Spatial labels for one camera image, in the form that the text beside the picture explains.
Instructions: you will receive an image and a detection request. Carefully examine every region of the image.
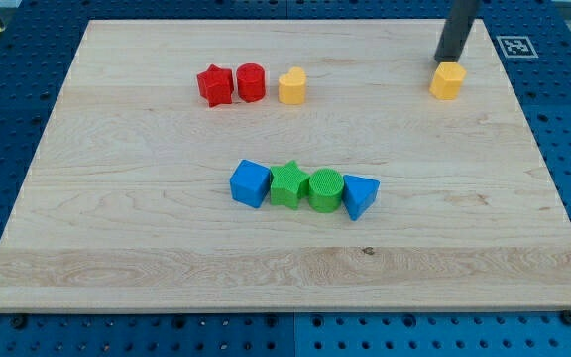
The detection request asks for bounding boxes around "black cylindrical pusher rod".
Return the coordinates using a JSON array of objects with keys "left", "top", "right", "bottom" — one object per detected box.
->
[{"left": 433, "top": 0, "right": 481, "bottom": 63}]

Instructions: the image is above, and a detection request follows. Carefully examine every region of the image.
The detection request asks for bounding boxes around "yellow hexagon block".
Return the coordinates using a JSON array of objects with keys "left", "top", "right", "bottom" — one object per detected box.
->
[{"left": 429, "top": 62, "right": 467, "bottom": 100}]

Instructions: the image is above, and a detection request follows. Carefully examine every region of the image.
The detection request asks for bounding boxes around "yellow heart block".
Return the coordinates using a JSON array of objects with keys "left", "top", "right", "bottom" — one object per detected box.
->
[{"left": 278, "top": 66, "right": 307, "bottom": 105}]

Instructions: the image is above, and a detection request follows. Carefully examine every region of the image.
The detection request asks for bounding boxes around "white fiducial marker tag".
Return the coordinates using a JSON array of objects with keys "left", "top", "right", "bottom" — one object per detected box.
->
[{"left": 497, "top": 35, "right": 538, "bottom": 59}]

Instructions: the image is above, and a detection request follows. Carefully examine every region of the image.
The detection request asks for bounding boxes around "blue triangle block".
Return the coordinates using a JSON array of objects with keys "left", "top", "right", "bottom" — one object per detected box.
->
[{"left": 342, "top": 175, "right": 380, "bottom": 221}]

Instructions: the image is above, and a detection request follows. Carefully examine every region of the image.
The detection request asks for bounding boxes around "green cylinder block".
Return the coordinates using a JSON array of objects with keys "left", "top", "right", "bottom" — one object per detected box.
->
[{"left": 309, "top": 168, "right": 344, "bottom": 213}]

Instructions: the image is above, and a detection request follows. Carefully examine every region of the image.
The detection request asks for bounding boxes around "red cylinder block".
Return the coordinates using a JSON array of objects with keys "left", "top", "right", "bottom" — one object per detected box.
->
[{"left": 236, "top": 62, "right": 266, "bottom": 102}]

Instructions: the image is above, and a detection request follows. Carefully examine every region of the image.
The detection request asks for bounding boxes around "green star block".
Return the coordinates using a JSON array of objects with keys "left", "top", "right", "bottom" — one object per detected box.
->
[{"left": 270, "top": 160, "right": 310, "bottom": 210}]

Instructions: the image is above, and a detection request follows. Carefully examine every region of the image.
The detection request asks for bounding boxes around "red star block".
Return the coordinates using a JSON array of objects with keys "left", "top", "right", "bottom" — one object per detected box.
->
[{"left": 196, "top": 64, "right": 234, "bottom": 107}]

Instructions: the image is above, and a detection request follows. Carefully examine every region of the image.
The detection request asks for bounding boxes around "blue cube block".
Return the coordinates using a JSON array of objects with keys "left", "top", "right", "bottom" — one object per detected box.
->
[{"left": 229, "top": 160, "right": 272, "bottom": 208}]

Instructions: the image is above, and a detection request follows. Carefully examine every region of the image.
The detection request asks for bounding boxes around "light wooden board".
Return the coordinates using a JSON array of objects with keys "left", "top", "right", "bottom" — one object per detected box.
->
[{"left": 0, "top": 20, "right": 571, "bottom": 313}]

